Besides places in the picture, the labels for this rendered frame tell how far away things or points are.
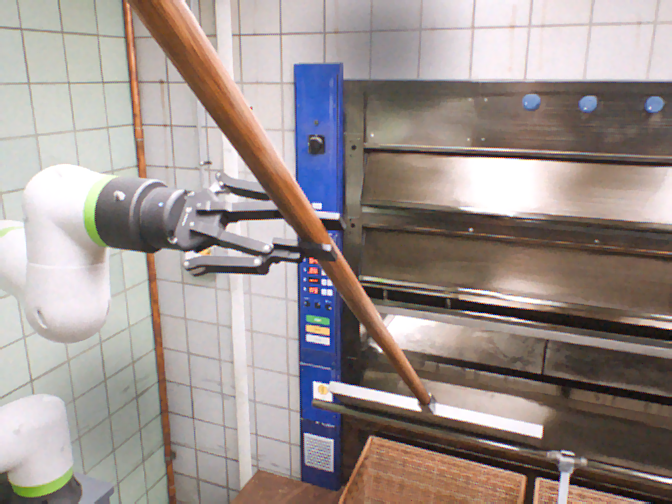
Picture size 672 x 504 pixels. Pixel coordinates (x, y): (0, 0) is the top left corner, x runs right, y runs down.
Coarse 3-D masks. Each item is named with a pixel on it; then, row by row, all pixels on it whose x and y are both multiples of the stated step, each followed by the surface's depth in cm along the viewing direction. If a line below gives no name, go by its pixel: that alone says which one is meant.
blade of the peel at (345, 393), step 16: (336, 384) 161; (352, 400) 165; (368, 400) 157; (384, 400) 155; (400, 400) 154; (416, 400) 153; (400, 416) 170; (416, 416) 162; (432, 416) 154; (448, 416) 149; (464, 416) 148; (480, 416) 147; (496, 416) 146; (480, 432) 158; (496, 432) 151; (512, 432) 145; (528, 432) 142
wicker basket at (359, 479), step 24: (360, 456) 208; (384, 456) 213; (408, 456) 210; (432, 456) 206; (360, 480) 209; (384, 480) 213; (408, 480) 210; (432, 480) 206; (456, 480) 203; (480, 480) 200; (504, 480) 197
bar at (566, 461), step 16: (320, 400) 178; (352, 416) 174; (368, 416) 172; (384, 416) 170; (432, 432) 165; (448, 432) 163; (464, 432) 162; (496, 448) 159; (512, 448) 157; (528, 448) 156; (560, 464) 152; (576, 464) 151; (592, 464) 150; (608, 464) 149; (560, 480) 153; (640, 480) 146; (656, 480) 145; (560, 496) 150
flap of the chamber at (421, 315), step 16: (432, 304) 194; (432, 320) 181; (448, 320) 179; (464, 320) 177; (544, 320) 182; (560, 320) 183; (528, 336) 171; (544, 336) 169; (560, 336) 167; (576, 336) 165; (640, 336) 170; (656, 336) 171; (640, 352) 160; (656, 352) 158
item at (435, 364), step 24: (384, 360) 208; (408, 360) 204; (432, 360) 202; (456, 360) 202; (504, 384) 193; (528, 384) 190; (552, 384) 187; (576, 384) 187; (624, 408) 180; (648, 408) 177
